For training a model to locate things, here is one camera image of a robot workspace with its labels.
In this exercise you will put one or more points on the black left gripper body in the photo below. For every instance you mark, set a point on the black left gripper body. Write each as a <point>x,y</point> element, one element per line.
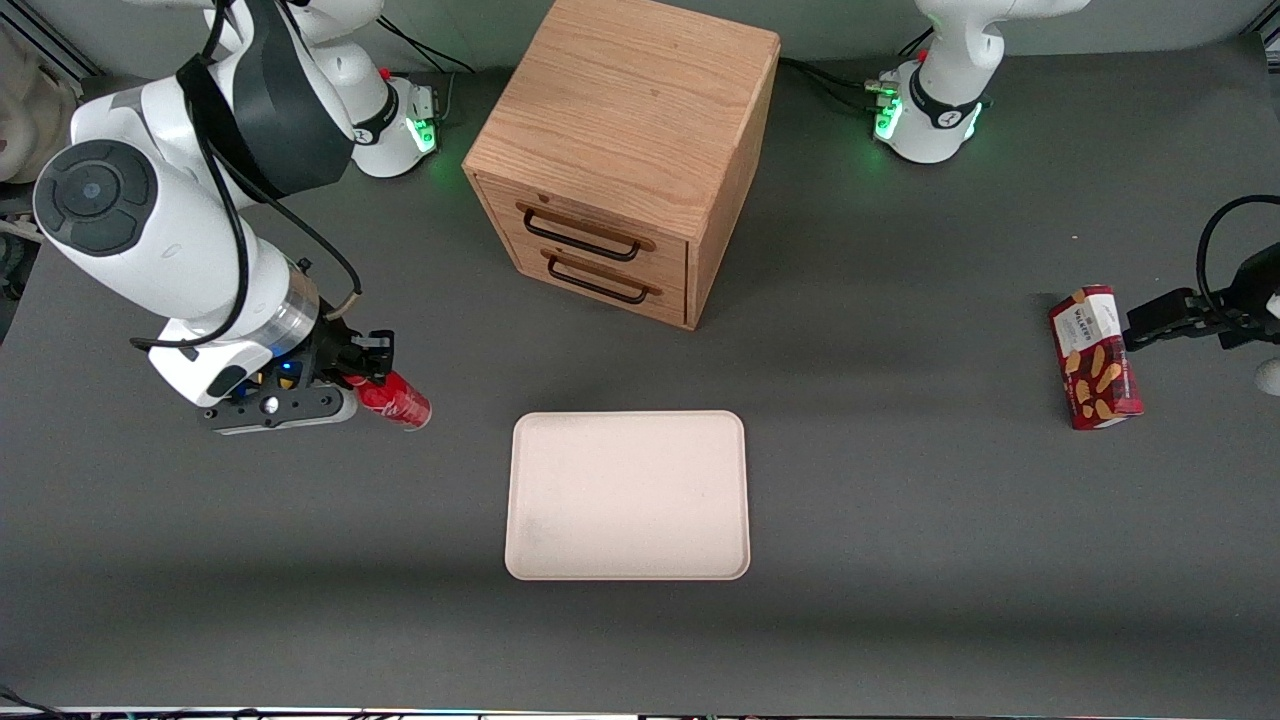
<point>1250,290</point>

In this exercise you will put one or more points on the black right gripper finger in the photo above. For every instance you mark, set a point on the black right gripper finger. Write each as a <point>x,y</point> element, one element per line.
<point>372,365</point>
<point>375,342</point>

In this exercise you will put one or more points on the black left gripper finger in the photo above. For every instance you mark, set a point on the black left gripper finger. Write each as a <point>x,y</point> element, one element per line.
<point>1165,305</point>
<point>1160,335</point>

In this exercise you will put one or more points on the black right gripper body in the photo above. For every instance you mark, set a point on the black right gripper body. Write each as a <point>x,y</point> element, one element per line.
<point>333,353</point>

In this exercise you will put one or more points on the red coke bottle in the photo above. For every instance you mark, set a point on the red coke bottle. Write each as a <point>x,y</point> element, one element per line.
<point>398,402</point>

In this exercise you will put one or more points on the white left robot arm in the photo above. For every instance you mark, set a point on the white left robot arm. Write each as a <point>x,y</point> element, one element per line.
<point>950,90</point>

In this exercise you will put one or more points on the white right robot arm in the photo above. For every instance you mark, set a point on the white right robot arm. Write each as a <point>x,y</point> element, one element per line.
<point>180,250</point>

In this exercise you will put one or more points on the beige rectangular tray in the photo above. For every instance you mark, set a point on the beige rectangular tray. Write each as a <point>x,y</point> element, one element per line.
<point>628,495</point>

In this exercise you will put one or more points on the red cookie box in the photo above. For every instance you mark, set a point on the red cookie box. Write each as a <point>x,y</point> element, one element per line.
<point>1097,360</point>

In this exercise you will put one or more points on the wooden drawer cabinet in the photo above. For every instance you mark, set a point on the wooden drawer cabinet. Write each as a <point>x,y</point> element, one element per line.
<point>620,110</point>

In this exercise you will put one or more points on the beige cloth bundle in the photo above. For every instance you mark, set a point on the beige cloth bundle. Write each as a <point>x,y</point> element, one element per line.
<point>30,100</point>

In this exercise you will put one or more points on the dark aluminium frame rail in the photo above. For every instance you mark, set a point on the dark aluminium frame rail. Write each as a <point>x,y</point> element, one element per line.
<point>60,48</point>

